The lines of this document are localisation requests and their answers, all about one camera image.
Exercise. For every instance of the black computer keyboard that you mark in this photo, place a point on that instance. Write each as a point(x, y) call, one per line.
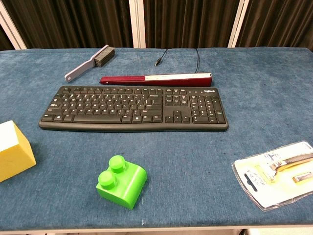
point(137, 110)

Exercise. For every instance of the red folded hand fan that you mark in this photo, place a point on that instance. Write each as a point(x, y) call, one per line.
point(156, 80)

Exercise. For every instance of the blue table cloth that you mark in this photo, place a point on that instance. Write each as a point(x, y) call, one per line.
point(171, 156)

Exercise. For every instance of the green toy building brick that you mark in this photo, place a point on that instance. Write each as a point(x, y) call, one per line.
point(124, 181)

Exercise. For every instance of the grey cleaning brush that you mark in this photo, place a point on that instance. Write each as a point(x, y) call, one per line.
point(93, 61)

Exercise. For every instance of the dark pleated curtain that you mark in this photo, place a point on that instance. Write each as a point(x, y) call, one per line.
point(73, 22)

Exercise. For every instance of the razor in blister pack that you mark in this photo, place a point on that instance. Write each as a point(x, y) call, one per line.
point(278, 171)

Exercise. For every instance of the yellow foam block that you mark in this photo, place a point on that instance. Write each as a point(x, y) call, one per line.
point(14, 153)

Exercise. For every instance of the white frame post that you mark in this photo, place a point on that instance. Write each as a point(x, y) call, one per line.
point(11, 27)
point(137, 23)
point(238, 23)

